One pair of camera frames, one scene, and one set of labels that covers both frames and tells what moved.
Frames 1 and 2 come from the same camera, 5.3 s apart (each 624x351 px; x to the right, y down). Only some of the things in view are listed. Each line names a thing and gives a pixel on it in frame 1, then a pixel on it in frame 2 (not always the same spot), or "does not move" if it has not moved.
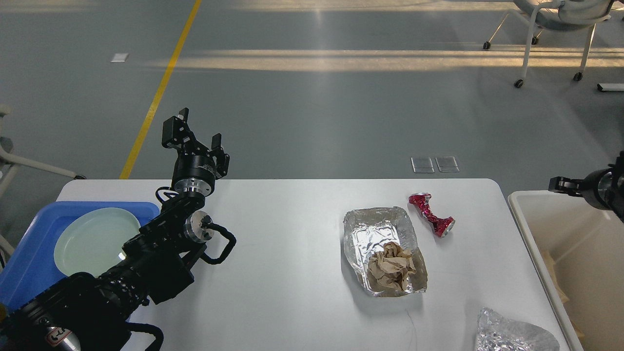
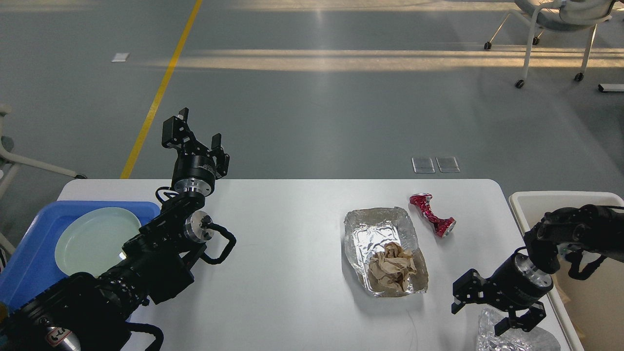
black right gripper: (600, 188) -> (516, 283)
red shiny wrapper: (441, 226) does not move
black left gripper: (194, 171) does not move
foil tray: (495, 333) does not move
